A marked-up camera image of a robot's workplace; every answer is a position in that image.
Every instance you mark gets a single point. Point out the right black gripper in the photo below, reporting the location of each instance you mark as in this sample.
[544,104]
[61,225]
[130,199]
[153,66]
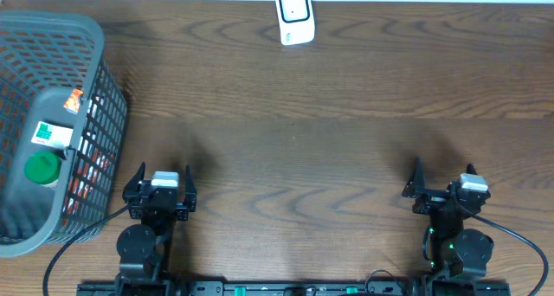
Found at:
[415,186]

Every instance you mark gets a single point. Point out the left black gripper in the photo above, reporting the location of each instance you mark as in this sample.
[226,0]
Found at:
[160,196]

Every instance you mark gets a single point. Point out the green lid jar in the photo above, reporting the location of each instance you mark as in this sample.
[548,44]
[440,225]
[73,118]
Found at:
[43,168]

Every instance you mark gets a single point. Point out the small orange box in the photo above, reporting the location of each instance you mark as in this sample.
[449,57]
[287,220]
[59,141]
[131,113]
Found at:
[73,102]

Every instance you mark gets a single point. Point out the white green Panadol box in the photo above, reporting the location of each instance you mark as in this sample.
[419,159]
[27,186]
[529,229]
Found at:
[52,136]

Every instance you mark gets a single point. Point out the long orange sachet pack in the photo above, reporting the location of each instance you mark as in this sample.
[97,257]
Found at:
[88,188]

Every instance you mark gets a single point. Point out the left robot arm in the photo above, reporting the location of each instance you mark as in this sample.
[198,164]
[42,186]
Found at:
[144,248]

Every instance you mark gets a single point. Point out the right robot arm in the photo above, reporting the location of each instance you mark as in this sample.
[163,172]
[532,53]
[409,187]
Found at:
[458,255]

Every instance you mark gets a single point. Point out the white barcode scanner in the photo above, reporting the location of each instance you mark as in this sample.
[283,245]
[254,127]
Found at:
[296,21]

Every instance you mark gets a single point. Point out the grey plastic basket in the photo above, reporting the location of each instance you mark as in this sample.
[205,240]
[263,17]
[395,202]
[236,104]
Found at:
[44,57]

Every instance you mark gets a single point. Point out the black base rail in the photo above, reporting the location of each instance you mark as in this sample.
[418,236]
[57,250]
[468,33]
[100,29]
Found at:
[218,288]

